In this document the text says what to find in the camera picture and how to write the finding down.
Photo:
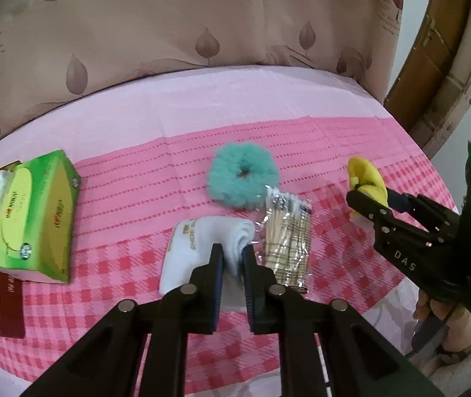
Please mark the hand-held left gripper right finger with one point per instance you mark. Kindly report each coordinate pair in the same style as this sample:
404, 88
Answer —
248, 285

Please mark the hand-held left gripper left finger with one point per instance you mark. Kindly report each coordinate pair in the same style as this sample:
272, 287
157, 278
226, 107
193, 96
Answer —
217, 281

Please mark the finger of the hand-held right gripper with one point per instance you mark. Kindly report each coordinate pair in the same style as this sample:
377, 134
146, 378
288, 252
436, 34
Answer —
415, 206
369, 211

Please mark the white cloth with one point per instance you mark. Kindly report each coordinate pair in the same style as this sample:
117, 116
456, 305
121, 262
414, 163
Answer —
190, 256

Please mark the yellow cloth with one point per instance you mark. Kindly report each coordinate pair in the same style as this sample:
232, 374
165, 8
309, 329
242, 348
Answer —
369, 173

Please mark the person's right hand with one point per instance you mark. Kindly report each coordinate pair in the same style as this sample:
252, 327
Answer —
462, 328

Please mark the cotton swab packet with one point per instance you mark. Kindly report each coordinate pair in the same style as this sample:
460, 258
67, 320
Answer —
289, 235

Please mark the teal fluffy scrunchie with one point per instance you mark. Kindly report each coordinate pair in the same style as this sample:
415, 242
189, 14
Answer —
223, 182

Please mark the pink checkered tablecloth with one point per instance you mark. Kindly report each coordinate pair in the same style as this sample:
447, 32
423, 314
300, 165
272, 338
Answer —
260, 103

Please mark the green tissue box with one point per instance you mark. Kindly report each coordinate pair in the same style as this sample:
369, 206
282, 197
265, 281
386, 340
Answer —
41, 215

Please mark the dark red box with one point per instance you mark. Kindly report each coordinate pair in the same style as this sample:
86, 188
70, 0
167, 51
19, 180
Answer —
8, 306

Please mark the beige leaf print curtain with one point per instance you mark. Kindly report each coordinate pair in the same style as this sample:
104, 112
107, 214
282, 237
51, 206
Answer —
136, 29

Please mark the wooden door frame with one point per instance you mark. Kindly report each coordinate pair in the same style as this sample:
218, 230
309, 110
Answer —
437, 70

